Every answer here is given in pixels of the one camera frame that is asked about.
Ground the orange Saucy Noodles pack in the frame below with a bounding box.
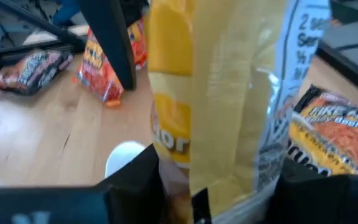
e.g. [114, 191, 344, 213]
[76, 18, 149, 103]

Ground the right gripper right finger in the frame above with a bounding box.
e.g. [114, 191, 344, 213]
[265, 157, 358, 224]

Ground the black Maruchan Fire pack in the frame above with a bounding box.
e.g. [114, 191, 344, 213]
[292, 83, 358, 175]
[0, 49, 75, 96]

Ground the person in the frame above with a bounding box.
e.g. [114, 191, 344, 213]
[50, 0, 82, 28]

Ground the yellow Maruchan ramen pack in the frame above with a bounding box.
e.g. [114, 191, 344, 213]
[146, 0, 332, 224]
[286, 119, 358, 177]

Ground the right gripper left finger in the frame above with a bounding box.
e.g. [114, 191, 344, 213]
[0, 144, 167, 224]

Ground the white plastic bin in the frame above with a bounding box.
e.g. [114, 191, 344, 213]
[104, 140, 147, 179]

